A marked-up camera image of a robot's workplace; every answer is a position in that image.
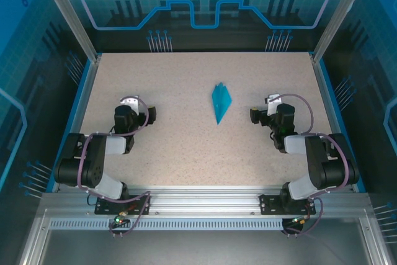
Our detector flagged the blue square paper sheet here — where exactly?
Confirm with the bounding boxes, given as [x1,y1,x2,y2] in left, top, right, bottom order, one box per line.
[212,81,233,126]

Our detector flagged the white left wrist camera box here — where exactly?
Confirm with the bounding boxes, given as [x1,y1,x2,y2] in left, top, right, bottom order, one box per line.
[120,94,140,114]

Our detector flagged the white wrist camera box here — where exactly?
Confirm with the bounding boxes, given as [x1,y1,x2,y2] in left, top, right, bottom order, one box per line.
[120,94,140,114]
[265,92,283,115]

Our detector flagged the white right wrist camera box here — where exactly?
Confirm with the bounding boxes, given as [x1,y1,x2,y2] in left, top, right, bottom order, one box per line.
[265,92,283,115]

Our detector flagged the aluminium side rail blue edge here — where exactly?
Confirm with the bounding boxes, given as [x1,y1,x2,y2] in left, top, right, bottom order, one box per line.
[46,55,102,193]
[311,55,367,193]

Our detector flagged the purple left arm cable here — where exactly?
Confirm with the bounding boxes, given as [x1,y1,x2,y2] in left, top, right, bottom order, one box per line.
[76,96,152,238]

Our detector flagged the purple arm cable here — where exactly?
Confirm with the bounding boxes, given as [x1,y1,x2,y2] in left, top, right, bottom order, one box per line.
[76,96,152,238]
[269,93,350,238]

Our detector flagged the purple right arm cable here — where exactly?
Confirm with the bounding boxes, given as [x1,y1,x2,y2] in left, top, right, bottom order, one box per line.
[269,93,350,238]

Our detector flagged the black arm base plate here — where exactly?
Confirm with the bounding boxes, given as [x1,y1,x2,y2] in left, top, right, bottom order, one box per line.
[94,194,152,215]
[259,194,317,215]

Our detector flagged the blue printed enclosure panel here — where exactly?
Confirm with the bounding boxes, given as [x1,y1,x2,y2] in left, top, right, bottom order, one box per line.
[46,0,354,53]
[319,0,397,265]
[0,0,94,265]

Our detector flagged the aluminium mounting rail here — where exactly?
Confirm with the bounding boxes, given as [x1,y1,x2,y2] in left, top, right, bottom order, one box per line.
[42,186,372,216]

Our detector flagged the cable connector with green light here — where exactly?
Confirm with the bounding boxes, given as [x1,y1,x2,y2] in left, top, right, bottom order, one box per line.
[113,212,130,227]
[290,215,311,227]

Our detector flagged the aluminium frame post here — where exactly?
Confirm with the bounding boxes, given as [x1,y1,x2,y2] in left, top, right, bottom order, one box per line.
[33,0,102,61]
[313,0,373,61]

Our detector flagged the slotted grey cable duct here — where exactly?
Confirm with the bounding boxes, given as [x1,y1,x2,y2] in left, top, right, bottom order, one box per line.
[49,218,285,231]

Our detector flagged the aluminium frame tray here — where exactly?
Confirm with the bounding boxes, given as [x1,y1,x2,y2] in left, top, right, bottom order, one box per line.
[18,209,391,265]

